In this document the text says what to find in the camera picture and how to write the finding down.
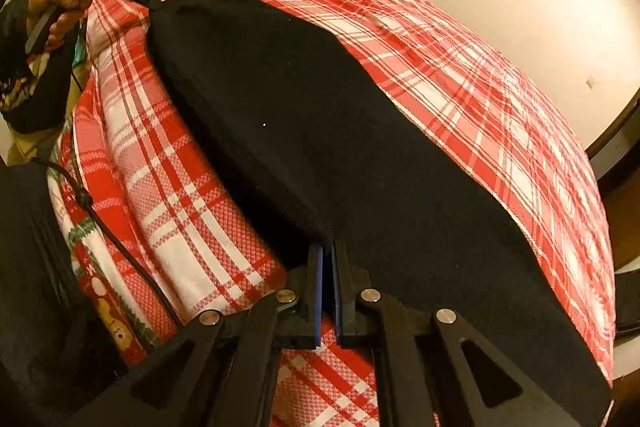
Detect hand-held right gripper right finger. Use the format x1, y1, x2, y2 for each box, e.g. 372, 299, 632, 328
331, 240, 568, 427

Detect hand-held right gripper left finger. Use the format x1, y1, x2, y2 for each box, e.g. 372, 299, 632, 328
65, 244, 326, 427

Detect black pants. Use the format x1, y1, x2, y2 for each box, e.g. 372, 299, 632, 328
146, 0, 615, 427

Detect person's left hand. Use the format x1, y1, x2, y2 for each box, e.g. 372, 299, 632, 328
27, 0, 92, 52

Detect cartoon printed blanket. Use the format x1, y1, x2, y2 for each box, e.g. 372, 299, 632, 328
47, 127, 168, 369

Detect red plaid bed sheet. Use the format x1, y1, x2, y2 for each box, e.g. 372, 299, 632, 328
47, 0, 617, 427

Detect brown wooden door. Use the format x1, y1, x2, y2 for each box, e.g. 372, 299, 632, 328
600, 179, 640, 274

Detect black cable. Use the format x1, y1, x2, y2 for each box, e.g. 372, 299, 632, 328
31, 57, 182, 329

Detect dark wooden door frame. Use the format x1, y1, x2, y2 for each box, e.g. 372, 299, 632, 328
584, 99, 640, 195

